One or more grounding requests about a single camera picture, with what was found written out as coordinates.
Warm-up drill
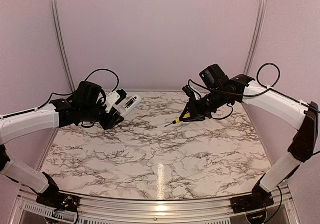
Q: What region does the aluminium table front rail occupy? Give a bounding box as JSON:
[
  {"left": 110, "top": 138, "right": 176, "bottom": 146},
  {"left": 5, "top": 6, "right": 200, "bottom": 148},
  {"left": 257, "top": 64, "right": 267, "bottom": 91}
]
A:
[{"left": 9, "top": 185, "right": 301, "bottom": 224}]

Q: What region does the yellow handled screwdriver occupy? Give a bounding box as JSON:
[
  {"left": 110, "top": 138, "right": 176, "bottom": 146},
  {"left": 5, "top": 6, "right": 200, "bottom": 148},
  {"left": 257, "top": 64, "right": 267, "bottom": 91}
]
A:
[{"left": 165, "top": 113, "right": 191, "bottom": 127}]

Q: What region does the aluminium corner post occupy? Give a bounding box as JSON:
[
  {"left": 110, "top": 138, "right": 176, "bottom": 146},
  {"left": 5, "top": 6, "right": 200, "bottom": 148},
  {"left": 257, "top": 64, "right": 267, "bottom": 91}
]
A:
[
  {"left": 243, "top": 0, "right": 268, "bottom": 75},
  {"left": 49, "top": 0, "right": 76, "bottom": 91}
]

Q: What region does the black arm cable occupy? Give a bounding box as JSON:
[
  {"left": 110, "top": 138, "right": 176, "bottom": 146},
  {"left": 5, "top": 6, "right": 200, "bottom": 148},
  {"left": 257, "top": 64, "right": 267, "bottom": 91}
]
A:
[
  {"left": 188, "top": 63, "right": 320, "bottom": 157},
  {"left": 39, "top": 68, "right": 120, "bottom": 110}
]

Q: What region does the left aluminium corner post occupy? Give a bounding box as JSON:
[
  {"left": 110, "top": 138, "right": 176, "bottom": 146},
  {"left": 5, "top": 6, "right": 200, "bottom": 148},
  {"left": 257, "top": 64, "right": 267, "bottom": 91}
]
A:
[{"left": 49, "top": 0, "right": 76, "bottom": 91}]

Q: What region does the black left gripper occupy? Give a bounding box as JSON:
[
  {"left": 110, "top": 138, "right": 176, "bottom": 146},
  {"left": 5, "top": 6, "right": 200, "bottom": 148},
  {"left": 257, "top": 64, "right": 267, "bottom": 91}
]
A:
[{"left": 81, "top": 99, "right": 125, "bottom": 129}]

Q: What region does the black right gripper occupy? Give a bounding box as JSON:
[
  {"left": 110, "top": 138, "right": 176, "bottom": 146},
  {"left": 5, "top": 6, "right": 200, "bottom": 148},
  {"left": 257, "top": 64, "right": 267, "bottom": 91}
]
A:
[{"left": 179, "top": 86, "right": 233, "bottom": 121}]

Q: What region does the battery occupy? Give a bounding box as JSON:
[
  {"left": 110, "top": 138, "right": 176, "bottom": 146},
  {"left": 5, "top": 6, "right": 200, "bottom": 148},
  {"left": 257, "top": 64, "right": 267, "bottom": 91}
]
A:
[{"left": 124, "top": 97, "right": 137, "bottom": 109}]

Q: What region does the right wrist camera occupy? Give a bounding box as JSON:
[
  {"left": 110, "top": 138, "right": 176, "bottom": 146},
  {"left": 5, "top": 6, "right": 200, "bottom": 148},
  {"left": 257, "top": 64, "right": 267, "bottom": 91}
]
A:
[{"left": 182, "top": 85, "right": 202, "bottom": 100}]

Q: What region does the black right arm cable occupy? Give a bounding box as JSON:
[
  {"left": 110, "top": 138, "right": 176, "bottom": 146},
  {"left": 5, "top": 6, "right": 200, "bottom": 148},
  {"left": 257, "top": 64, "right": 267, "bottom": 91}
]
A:
[{"left": 188, "top": 63, "right": 320, "bottom": 157}]

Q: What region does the right aluminium corner post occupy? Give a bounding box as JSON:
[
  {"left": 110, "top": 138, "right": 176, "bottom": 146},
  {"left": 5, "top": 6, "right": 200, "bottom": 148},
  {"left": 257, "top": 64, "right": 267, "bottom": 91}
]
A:
[{"left": 243, "top": 0, "right": 268, "bottom": 75}]

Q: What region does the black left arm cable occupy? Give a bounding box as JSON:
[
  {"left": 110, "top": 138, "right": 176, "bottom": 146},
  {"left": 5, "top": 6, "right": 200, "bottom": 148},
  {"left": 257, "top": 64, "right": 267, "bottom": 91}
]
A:
[{"left": 39, "top": 68, "right": 120, "bottom": 110}]

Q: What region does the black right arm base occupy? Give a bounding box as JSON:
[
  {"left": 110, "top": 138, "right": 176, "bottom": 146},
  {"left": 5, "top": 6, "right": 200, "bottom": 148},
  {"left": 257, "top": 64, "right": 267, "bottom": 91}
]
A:
[{"left": 230, "top": 192, "right": 275, "bottom": 213}]

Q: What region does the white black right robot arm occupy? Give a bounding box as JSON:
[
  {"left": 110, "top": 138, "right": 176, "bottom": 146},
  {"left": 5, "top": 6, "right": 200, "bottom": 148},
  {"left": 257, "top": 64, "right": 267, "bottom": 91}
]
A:
[{"left": 173, "top": 64, "right": 320, "bottom": 208}]

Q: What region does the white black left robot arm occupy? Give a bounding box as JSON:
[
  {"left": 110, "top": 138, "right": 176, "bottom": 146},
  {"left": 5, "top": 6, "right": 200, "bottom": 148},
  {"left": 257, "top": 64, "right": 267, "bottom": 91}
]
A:
[{"left": 0, "top": 81, "right": 127, "bottom": 207}]

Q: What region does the white remote control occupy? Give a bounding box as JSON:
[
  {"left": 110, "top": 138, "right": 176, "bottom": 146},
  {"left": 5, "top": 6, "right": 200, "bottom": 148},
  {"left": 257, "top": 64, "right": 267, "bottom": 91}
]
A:
[{"left": 118, "top": 94, "right": 142, "bottom": 118}]

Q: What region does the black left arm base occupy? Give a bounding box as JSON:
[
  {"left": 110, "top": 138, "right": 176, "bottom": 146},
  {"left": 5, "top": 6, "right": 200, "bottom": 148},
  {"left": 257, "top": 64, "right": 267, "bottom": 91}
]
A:
[{"left": 36, "top": 192, "right": 80, "bottom": 212}]

